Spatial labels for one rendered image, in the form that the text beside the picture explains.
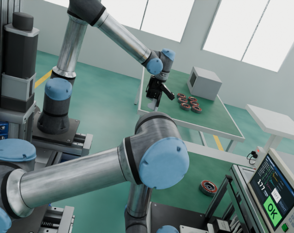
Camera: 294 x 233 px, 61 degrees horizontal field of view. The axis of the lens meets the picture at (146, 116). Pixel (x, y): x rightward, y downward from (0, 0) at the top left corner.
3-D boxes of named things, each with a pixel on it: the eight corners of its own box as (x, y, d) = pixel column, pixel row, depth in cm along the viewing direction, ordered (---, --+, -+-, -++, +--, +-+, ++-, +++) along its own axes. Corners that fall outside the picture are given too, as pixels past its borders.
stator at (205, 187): (211, 199, 154) (213, 195, 152) (195, 187, 159) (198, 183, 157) (218, 192, 162) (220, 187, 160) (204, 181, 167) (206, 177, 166)
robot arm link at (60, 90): (40, 112, 112) (43, 84, 107) (45, 99, 124) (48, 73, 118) (68, 116, 116) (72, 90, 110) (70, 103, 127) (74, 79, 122)
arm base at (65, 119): (32, 130, 116) (33, 112, 111) (42, 115, 129) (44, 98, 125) (65, 137, 118) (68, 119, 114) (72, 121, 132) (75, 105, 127)
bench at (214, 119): (119, 170, 268) (138, 109, 236) (132, 101, 434) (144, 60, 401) (215, 193, 280) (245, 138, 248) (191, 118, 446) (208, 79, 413)
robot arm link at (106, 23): (78, -20, 91) (170, 63, 113) (80, -21, 101) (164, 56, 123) (60, 6, 94) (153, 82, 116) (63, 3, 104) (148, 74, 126)
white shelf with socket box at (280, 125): (235, 180, 179) (266, 127, 159) (222, 151, 212) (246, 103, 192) (279, 192, 183) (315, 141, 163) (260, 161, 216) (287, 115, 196)
